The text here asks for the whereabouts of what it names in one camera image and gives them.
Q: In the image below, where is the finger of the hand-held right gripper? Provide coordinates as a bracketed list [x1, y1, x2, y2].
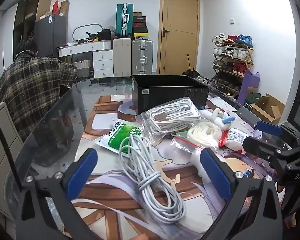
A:
[256, 120, 300, 148]
[242, 136, 300, 167]

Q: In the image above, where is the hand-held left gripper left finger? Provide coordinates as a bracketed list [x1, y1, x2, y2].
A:
[15, 147, 99, 240]

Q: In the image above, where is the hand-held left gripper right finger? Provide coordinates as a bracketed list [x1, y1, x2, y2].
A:
[199, 147, 284, 240]

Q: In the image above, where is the white bubble wrap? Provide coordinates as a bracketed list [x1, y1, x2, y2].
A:
[189, 151, 208, 179]

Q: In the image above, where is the white packet with red label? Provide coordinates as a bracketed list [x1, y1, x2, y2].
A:
[219, 127, 248, 153]

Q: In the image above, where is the green white packet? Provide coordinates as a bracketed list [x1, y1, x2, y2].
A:
[94, 119, 143, 157]

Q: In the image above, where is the white plush toy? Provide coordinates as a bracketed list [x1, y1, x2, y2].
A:
[199, 108, 235, 131]

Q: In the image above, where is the white cable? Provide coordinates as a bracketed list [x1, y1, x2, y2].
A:
[118, 130, 187, 224]

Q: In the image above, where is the bagged white brown rope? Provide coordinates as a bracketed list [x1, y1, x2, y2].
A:
[141, 97, 203, 145]

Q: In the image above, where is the black cardboard box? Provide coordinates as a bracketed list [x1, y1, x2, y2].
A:
[131, 74, 210, 115]

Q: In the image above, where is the open cardboard box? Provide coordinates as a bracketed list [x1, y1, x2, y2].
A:
[249, 94, 285, 123]

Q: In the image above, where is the dark green box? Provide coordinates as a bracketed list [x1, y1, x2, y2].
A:
[245, 92, 262, 105]

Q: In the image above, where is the printed table mat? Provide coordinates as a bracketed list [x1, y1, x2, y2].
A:
[72, 94, 278, 240]

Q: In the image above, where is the purple bag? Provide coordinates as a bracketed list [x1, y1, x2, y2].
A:
[237, 70, 260, 105]

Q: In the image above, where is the shoe rack with shoes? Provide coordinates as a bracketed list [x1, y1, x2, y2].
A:
[212, 33, 253, 94]

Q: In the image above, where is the grey filing cabinet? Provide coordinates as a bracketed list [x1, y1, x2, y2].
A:
[0, 102, 24, 218]

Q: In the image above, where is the black umbrella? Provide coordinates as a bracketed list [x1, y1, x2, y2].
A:
[182, 54, 203, 78]

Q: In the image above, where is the wicker basket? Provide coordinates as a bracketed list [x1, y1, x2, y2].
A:
[72, 59, 91, 70]

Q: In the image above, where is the white desk with drawers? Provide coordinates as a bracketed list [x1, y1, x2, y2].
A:
[58, 41, 114, 78]

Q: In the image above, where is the beige suitcase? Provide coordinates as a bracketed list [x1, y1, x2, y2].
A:
[112, 38, 132, 78]

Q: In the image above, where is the silver suitcase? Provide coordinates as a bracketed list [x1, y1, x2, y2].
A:
[132, 39, 153, 76]

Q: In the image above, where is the wooden door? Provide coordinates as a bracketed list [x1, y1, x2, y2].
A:
[158, 0, 200, 75]

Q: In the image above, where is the black bag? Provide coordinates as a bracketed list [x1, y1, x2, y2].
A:
[97, 29, 113, 41]

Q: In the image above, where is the dark grey cabinet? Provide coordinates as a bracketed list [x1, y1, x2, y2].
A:
[34, 14, 67, 58]

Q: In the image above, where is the oval mirror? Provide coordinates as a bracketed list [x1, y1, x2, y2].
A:
[72, 24, 103, 42]

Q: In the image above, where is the teal suitcase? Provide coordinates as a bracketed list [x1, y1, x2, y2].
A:
[115, 3, 134, 37]

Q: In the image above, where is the wooden wardrobe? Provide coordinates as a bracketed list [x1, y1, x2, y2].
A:
[13, 0, 53, 43]

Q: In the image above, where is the bagged cream rope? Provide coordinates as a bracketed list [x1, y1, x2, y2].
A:
[170, 122, 225, 155]

